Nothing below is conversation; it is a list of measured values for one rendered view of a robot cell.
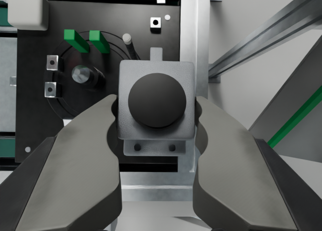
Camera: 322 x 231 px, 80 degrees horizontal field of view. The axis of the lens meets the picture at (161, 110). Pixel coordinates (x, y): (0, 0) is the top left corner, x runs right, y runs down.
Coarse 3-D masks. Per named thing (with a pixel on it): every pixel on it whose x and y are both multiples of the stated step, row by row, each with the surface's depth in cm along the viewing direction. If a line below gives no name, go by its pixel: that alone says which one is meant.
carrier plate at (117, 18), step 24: (48, 0) 28; (48, 24) 28; (72, 24) 29; (96, 24) 29; (120, 24) 29; (144, 24) 29; (168, 24) 29; (24, 48) 28; (48, 48) 28; (144, 48) 29; (168, 48) 29; (24, 72) 28; (24, 96) 28; (24, 120) 28; (48, 120) 28; (24, 144) 28; (120, 144) 29
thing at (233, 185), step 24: (216, 120) 9; (216, 144) 8; (240, 144) 8; (216, 168) 7; (240, 168) 7; (264, 168) 7; (216, 192) 6; (240, 192) 6; (264, 192) 6; (216, 216) 6; (240, 216) 6; (264, 216) 6; (288, 216) 6
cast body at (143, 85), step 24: (120, 72) 11; (144, 72) 11; (168, 72) 11; (192, 72) 11; (120, 96) 11; (144, 96) 10; (168, 96) 10; (192, 96) 11; (120, 120) 11; (144, 120) 10; (168, 120) 10; (192, 120) 11; (144, 144) 13; (168, 144) 13
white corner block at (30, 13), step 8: (8, 0) 26; (16, 0) 26; (24, 0) 26; (32, 0) 26; (40, 0) 27; (8, 8) 26; (16, 8) 26; (24, 8) 26; (32, 8) 26; (40, 8) 27; (48, 8) 28; (8, 16) 26; (16, 16) 26; (24, 16) 26; (32, 16) 26; (40, 16) 27; (16, 24) 27; (24, 24) 27; (32, 24) 27; (40, 24) 27
